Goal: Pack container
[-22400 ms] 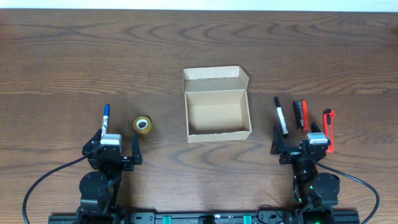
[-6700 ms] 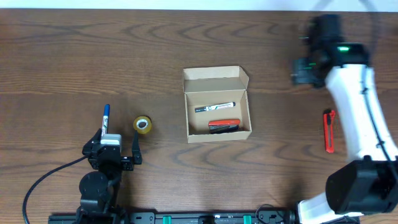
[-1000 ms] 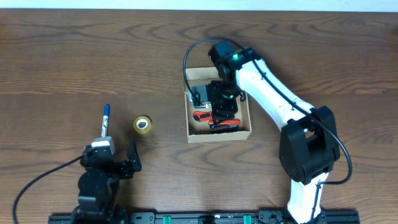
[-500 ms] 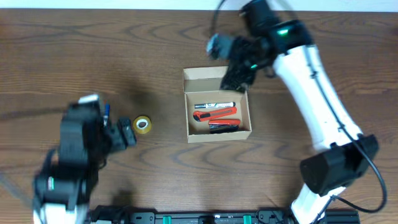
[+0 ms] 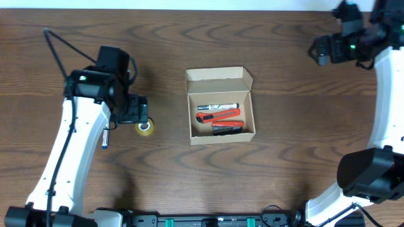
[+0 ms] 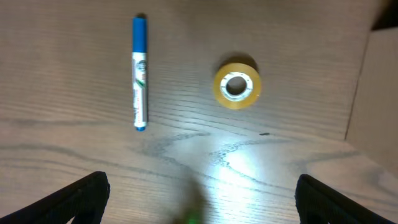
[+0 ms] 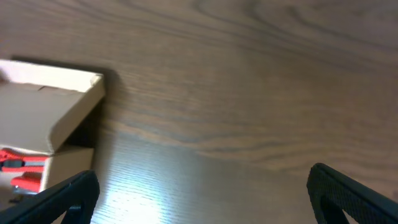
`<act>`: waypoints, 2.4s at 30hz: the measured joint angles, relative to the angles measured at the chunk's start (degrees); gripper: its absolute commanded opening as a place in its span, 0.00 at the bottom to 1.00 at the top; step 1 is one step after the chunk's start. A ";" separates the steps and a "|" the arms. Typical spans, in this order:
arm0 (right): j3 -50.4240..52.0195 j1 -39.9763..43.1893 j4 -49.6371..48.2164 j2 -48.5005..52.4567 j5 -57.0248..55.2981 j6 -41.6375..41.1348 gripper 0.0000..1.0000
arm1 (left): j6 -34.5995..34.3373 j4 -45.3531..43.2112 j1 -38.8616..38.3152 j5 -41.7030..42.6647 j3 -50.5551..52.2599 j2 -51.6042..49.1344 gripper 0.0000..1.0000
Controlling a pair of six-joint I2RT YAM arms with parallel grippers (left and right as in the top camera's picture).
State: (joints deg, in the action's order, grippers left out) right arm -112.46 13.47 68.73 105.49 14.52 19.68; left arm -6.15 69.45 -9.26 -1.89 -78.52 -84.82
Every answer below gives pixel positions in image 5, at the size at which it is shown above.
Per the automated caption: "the yellow tape roll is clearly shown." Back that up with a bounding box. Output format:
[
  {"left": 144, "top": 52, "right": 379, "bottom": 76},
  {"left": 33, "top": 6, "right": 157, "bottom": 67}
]
[{"left": 135, "top": 118, "right": 155, "bottom": 136}]

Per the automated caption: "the blue cap marker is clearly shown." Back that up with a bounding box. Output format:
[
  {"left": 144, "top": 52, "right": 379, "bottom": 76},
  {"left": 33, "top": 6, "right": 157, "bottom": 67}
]
[{"left": 102, "top": 123, "right": 110, "bottom": 149}]

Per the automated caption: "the red utility knife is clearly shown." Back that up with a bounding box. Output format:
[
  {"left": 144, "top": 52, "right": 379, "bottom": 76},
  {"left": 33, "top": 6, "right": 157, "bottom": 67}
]
[{"left": 196, "top": 108, "right": 241, "bottom": 124}]

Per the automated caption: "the black cap marker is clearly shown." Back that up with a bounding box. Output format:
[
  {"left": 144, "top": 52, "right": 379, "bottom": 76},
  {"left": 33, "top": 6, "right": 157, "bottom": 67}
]
[{"left": 197, "top": 103, "right": 239, "bottom": 110}]

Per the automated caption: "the red black stapler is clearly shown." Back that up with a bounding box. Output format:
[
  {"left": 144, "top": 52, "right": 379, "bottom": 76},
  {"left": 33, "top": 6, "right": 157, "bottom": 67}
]
[{"left": 211, "top": 121, "right": 244, "bottom": 136}]

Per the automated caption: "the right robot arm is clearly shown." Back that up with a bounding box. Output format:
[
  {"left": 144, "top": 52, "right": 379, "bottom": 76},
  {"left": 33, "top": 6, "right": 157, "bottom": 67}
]
[{"left": 293, "top": 0, "right": 403, "bottom": 226}]

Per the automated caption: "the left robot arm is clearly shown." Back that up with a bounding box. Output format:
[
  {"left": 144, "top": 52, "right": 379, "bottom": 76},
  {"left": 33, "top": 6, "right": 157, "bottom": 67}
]
[{"left": 4, "top": 46, "right": 149, "bottom": 226}]

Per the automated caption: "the open cardboard box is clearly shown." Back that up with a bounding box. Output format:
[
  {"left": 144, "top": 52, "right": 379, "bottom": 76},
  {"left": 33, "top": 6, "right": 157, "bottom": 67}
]
[{"left": 186, "top": 67, "right": 256, "bottom": 145}]

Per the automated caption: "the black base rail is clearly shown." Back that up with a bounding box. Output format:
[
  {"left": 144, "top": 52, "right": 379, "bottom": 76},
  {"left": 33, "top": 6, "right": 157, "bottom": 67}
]
[{"left": 122, "top": 212, "right": 294, "bottom": 227}]

